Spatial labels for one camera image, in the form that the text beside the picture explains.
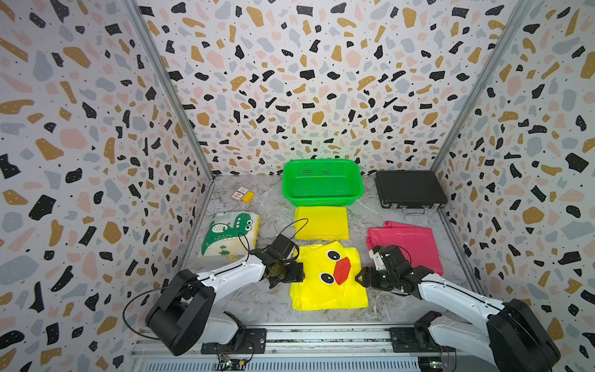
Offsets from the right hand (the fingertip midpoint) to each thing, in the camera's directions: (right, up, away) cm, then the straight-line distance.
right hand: (361, 280), depth 85 cm
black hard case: (+30, +34, +25) cm, 52 cm away
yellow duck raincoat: (-12, 0, 0) cm, 12 cm away
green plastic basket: (-13, +38, +36) cm, 54 cm away
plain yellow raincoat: (-13, +19, +18) cm, 29 cm away
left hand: (-23, +1, 0) cm, 23 cm away
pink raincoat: (+25, +11, +10) cm, 29 cm away
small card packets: (-52, +32, +27) cm, 66 cm away
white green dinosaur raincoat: (-51, +15, +9) cm, 54 cm away
